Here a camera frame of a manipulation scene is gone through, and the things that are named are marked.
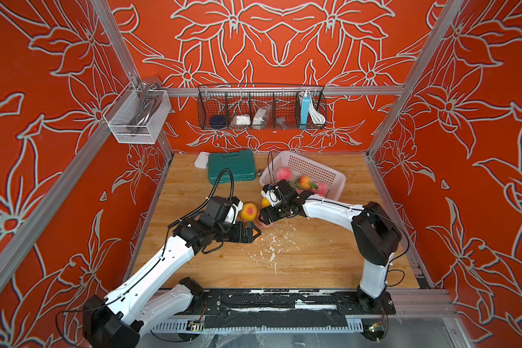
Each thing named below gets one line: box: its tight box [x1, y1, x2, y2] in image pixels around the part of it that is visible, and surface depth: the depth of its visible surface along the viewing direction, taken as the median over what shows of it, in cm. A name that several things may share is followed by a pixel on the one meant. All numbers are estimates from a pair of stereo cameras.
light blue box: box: [299, 94, 312, 130], surface depth 90 cm
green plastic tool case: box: [208, 149, 257, 185], surface depth 115 cm
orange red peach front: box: [297, 175, 312, 190], surface depth 102 cm
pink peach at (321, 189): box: [314, 182, 327, 196], surface depth 98 cm
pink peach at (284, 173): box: [276, 166, 293, 182], surface depth 106 cm
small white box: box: [194, 151, 211, 169], surface depth 116 cm
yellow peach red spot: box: [240, 202, 258, 222], surface depth 92 cm
